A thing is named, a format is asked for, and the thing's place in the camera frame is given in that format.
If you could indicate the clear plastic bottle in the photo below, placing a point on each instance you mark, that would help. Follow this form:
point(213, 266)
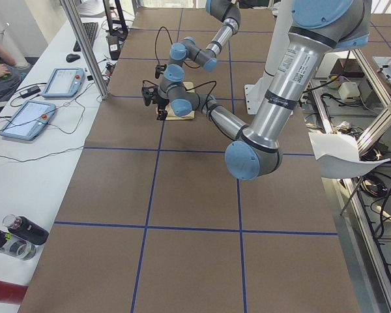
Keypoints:
point(16, 247)

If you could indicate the lower blue teach pendant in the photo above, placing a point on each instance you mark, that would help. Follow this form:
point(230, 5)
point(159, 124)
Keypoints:
point(29, 120)

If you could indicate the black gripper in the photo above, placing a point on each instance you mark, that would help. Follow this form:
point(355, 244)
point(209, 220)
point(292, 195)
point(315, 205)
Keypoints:
point(161, 104)

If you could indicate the red cylinder object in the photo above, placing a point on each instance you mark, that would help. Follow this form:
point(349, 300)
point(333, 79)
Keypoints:
point(12, 293)

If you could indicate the blue teach pendant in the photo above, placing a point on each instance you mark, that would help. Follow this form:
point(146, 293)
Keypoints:
point(64, 83)
point(29, 120)

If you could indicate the white curved plastic sheet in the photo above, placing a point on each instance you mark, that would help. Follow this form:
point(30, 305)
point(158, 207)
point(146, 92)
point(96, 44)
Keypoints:
point(338, 158)

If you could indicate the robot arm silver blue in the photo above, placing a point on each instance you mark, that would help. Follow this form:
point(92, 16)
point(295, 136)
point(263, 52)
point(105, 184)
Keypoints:
point(205, 55)
point(318, 27)

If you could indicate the black lidded bottle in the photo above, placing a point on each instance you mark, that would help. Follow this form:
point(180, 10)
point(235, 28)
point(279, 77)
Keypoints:
point(25, 229)

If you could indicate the tape roll with yellow ball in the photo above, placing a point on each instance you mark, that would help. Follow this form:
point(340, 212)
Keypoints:
point(335, 81)

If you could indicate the cream long-sleeve printed shirt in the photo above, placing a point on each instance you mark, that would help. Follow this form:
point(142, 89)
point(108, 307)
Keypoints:
point(179, 97)

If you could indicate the upper blue teach pendant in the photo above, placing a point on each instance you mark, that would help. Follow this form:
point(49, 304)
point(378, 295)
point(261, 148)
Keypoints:
point(64, 83)

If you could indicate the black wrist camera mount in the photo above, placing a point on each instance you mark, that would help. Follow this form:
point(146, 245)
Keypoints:
point(159, 70)
point(149, 95)

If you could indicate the aluminium frame post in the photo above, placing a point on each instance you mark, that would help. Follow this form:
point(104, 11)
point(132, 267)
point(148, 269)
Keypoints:
point(92, 64)

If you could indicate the black computer mouse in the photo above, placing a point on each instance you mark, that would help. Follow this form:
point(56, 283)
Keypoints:
point(72, 57)

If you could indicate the black monitor stand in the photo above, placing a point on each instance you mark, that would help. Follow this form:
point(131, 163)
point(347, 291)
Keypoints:
point(116, 26)

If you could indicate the black computer keyboard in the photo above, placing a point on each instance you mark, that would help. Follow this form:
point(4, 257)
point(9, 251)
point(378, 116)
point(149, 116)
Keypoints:
point(91, 30)

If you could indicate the black power adapter brick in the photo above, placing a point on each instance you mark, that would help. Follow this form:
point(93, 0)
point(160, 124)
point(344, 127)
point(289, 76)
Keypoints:
point(30, 91)

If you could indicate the seated person in grey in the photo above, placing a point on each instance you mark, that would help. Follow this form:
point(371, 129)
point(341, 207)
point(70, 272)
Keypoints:
point(10, 76)

